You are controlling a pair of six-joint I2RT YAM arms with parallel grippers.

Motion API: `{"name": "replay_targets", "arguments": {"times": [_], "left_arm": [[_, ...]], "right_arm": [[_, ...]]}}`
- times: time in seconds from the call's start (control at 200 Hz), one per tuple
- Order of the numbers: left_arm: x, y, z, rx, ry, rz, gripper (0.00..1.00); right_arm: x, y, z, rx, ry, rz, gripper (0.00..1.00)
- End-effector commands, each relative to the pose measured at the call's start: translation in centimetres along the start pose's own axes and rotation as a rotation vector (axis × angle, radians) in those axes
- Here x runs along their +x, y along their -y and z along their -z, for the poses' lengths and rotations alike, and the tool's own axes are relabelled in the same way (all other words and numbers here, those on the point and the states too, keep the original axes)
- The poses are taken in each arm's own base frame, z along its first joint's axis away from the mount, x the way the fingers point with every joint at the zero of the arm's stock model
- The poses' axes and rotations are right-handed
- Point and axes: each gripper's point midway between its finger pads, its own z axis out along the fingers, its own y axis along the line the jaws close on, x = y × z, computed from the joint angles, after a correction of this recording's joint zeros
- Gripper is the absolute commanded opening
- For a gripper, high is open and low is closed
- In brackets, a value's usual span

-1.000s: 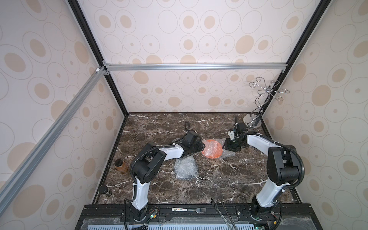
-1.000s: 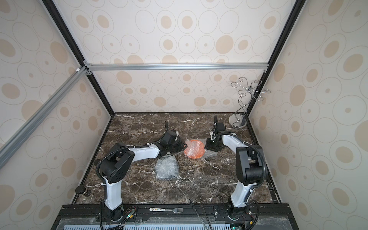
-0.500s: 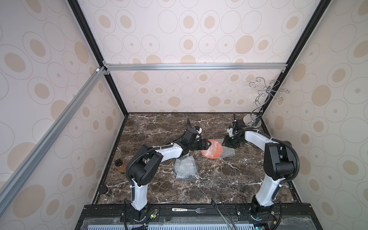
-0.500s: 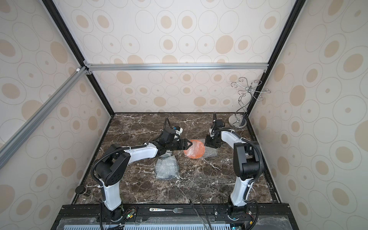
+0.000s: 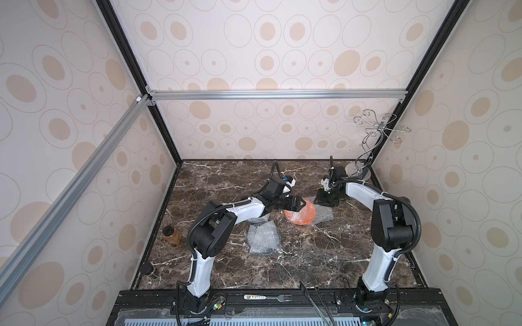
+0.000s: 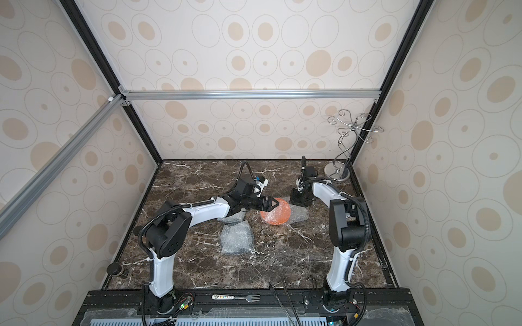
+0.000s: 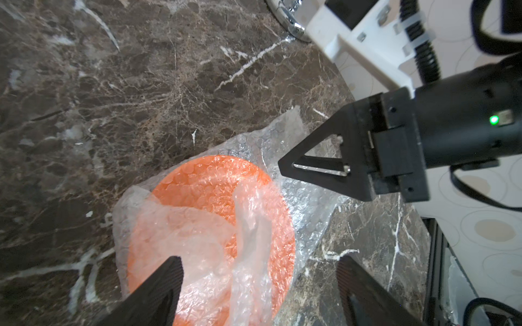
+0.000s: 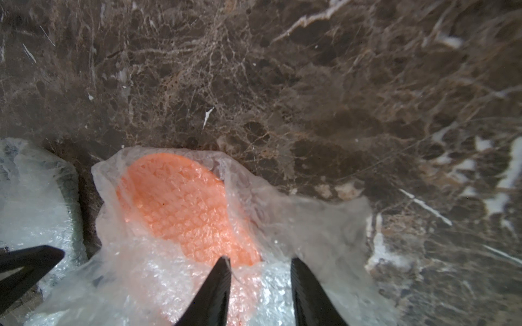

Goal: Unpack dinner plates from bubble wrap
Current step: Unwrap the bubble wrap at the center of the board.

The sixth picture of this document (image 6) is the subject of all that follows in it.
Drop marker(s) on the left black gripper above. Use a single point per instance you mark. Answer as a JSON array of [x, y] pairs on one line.
[[268, 208]]

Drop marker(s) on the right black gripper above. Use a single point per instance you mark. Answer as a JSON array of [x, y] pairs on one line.
[[300, 197]]

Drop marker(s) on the orange dinner plate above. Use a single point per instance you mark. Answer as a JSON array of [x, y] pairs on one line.
[[279, 215]]

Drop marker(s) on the bubble wrap sheet around orange plate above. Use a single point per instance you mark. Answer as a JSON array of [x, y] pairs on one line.
[[298, 214]]

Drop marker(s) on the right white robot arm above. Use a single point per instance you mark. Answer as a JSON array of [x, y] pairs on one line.
[[348, 227]]

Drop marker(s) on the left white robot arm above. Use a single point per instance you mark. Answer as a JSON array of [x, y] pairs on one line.
[[163, 236]]

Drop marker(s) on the black round knob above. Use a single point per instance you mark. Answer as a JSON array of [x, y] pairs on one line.
[[117, 270]]

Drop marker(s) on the black base platform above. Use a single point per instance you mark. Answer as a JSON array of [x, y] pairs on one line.
[[291, 307]]

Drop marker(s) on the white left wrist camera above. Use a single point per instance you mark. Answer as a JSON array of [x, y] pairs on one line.
[[262, 181]]

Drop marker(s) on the chrome wire mug tree stand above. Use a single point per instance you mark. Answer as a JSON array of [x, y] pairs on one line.
[[350, 129]]

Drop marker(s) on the fork with patterned handle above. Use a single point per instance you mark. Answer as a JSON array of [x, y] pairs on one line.
[[248, 298]]

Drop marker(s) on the aluminium rail back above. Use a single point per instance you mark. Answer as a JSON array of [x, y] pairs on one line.
[[176, 95]]

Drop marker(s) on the aluminium rail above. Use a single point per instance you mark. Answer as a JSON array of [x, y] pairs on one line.
[[22, 201], [176, 95]]

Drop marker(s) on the black frame post back right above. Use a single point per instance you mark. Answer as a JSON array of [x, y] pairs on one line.
[[412, 31]]

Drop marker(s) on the black frame post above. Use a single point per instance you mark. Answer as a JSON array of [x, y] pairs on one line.
[[412, 31], [80, 24]]

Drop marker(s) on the aluminium rail left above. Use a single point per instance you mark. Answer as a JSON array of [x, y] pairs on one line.
[[22, 201]]

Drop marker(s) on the black frame post back left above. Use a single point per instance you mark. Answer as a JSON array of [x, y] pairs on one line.
[[80, 24]]

